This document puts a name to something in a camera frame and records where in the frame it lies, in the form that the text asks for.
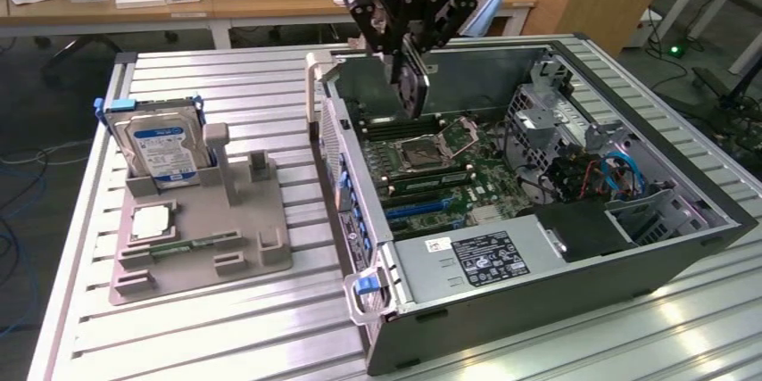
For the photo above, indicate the grey parts rack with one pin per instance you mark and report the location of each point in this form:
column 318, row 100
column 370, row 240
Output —
column 196, row 220

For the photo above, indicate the green motherboard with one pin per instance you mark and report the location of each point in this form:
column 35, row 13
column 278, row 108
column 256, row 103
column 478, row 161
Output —
column 470, row 207

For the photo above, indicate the grey disk bay bracket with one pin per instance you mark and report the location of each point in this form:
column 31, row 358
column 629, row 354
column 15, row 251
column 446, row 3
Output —
column 654, row 216

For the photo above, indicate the black open PC case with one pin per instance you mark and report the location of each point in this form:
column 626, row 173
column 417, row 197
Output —
column 595, row 309

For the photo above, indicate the black plastic shroud box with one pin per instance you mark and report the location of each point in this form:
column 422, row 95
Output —
column 583, row 229

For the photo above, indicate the blue card retention clip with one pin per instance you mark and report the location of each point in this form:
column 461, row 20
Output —
column 353, row 204
column 367, row 254
column 342, row 171
column 361, row 231

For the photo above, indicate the silver CPU chip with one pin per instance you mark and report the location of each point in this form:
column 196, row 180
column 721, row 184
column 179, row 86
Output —
column 151, row 224

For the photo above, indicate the hard disk in blue caddy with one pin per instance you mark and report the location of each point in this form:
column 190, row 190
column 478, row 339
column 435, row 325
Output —
column 156, row 144

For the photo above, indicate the blue case latch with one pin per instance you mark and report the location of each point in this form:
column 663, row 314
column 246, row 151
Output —
column 365, row 286

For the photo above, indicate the green RAM stick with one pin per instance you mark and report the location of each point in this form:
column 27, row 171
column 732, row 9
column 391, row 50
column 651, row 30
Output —
column 431, row 181
column 187, row 245

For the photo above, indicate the green light device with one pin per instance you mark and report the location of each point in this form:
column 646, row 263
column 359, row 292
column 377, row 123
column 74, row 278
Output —
column 676, row 49

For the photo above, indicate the metal socket cover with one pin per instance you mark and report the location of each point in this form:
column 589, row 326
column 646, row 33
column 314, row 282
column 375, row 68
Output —
column 459, row 129

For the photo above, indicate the black chair base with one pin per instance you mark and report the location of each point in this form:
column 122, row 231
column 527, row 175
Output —
column 71, row 55

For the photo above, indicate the graphics card with fan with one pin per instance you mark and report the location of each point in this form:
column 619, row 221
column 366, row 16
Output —
column 414, row 86

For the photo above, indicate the CPU socket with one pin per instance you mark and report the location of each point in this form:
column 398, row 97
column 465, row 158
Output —
column 422, row 153

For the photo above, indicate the metal disk bay cage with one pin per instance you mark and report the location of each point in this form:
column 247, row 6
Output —
column 538, row 126

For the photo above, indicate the black floor stand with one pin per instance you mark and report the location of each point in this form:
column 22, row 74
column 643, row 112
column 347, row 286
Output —
column 729, row 95

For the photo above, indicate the grey power supply unit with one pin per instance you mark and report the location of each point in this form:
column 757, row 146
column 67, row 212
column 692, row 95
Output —
column 429, row 274

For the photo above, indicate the long expansion slot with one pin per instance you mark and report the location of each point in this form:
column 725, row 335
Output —
column 419, row 206
column 414, row 215

